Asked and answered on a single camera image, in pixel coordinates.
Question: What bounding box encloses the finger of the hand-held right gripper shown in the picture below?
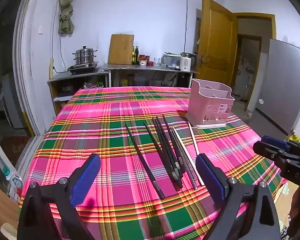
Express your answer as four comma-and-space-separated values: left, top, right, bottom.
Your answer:
252, 141, 292, 166
261, 135, 300, 155

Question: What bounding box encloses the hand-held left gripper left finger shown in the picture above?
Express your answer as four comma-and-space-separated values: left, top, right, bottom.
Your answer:
17, 153, 102, 240

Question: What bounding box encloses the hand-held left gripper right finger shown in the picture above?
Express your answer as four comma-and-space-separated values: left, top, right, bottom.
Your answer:
195, 153, 282, 240

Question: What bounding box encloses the metal chopstick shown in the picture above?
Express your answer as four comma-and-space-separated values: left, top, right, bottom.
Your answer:
173, 127, 199, 182
170, 127, 198, 190

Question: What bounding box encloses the wooden chopstick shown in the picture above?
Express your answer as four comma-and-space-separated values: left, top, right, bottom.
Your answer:
187, 121, 205, 187

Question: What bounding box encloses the pink plastic utensil holder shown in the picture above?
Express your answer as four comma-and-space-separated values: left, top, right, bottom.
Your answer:
185, 78, 235, 129

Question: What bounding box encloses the yellow plastic bag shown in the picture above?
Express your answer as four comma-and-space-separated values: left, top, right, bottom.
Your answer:
286, 130, 300, 142

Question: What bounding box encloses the grey refrigerator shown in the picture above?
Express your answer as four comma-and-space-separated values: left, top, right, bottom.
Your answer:
247, 39, 300, 137

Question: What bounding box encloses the pink plaid tablecloth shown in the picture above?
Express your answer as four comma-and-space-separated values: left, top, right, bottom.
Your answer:
19, 86, 288, 240

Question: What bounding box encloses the white bottle with green cap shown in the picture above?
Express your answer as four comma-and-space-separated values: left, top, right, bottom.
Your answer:
3, 166, 23, 194

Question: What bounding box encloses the red patterned rug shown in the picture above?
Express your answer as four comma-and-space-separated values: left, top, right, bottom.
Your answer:
0, 135, 32, 167

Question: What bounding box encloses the low steel-topped shelf cabinet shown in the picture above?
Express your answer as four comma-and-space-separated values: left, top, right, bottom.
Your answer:
47, 69, 109, 117

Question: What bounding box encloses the white appliance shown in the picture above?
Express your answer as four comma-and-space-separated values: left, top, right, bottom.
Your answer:
0, 73, 28, 130

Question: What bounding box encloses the black induction cooker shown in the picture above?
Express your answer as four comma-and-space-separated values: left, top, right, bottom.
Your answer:
67, 61, 99, 75

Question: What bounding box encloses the beige power strip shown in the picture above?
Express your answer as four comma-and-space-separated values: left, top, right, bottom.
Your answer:
48, 57, 55, 79

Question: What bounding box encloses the white electric kettle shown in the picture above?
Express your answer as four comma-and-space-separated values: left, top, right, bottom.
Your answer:
179, 52, 197, 71

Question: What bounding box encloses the yellow wooden door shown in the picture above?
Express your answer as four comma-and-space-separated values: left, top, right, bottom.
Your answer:
196, 0, 235, 87

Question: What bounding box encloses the white plastic container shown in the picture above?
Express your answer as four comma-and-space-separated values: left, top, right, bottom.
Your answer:
162, 52, 182, 69

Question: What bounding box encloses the stainless steel steamer pot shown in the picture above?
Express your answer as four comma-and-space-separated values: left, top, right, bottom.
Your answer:
72, 46, 98, 65

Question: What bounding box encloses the wooden cutting board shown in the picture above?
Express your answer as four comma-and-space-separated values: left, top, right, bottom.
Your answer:
107, 34, 135, 65

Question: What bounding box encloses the green knotted curtain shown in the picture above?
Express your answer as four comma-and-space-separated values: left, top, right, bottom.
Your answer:
58, 0, 75, 34

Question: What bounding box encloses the yellow wooden door frame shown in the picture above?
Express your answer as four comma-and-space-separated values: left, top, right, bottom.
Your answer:
230, 12, 277, 100

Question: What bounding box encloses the grey wall cable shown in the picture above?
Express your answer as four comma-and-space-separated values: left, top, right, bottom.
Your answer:
183, 0, 189, 53

